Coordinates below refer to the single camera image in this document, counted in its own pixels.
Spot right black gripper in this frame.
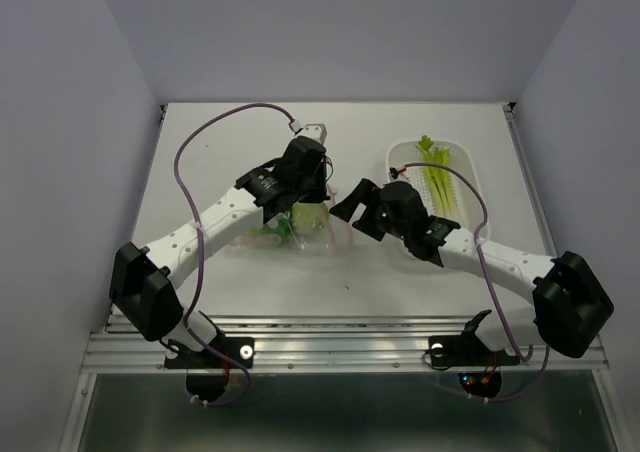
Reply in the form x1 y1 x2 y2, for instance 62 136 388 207
329 177 409 241

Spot clear zip top bag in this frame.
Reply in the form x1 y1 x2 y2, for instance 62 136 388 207
228 184 354 254

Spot green fake celery stalks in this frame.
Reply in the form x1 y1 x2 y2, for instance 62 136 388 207
416 135 460 221

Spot green fake cabbage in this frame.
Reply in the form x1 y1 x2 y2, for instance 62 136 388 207
291 203 329 235

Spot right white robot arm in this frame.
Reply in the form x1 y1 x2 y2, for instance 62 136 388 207
330 179 614 362

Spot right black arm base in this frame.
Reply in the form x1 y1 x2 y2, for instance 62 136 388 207
421 310 521 402

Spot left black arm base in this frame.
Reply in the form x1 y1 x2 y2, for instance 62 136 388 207
159 312 255 408

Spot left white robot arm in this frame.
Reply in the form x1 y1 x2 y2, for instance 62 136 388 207
109 135 328 366

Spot dark green fake leaf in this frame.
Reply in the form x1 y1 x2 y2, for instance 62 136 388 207
247 212 293 246

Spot white perforated plastic basket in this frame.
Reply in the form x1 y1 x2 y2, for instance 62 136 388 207
386 141 490 257

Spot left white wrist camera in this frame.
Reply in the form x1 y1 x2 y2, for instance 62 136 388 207
295 123 327 145

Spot aluminium rail frame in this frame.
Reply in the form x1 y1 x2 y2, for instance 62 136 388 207
59 102 635 451

